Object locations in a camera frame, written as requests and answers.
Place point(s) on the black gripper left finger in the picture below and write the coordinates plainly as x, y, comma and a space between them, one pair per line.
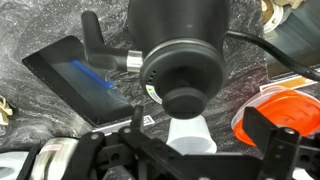
142, 157

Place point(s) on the black gooseneck kettle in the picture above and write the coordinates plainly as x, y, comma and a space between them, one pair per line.
153, 22

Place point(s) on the stainless steel kettle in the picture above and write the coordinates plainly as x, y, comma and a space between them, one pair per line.
53, 158

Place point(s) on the crumpled beige paper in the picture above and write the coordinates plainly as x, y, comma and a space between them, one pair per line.
5, 111

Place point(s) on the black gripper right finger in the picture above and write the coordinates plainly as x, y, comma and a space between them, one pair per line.
284, 149

